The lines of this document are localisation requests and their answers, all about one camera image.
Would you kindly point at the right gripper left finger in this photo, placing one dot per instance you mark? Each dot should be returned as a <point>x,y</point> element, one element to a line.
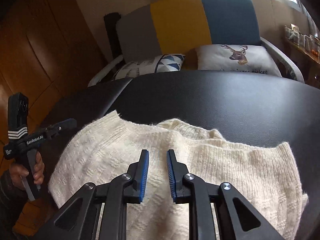
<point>99,211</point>

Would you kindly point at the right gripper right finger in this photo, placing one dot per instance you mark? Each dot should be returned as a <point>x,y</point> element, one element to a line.
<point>215,211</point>

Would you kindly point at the cream knitted sweater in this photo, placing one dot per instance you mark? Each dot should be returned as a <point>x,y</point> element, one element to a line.
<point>267,177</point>

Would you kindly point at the brown wooden wardrobe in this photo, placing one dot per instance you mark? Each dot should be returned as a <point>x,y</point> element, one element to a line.
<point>47,53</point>

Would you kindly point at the deer print cushion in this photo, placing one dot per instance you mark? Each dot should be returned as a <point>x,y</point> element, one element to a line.
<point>236,58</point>

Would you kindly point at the geometric pattern cushion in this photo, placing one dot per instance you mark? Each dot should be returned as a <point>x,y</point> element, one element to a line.
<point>160,64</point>

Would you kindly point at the cluttered wooden side table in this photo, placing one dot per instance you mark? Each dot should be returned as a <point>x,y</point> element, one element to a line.
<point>308,47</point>

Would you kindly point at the yellow blue grey sofa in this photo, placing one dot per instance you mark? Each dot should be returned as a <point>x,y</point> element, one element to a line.
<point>181,26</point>

